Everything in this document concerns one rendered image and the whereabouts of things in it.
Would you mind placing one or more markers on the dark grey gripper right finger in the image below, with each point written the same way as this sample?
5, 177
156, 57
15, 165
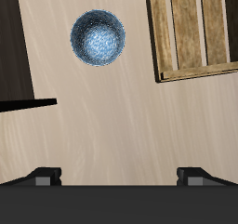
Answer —
190, 173

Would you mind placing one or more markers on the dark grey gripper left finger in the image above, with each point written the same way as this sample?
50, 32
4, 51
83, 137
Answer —
46, 174

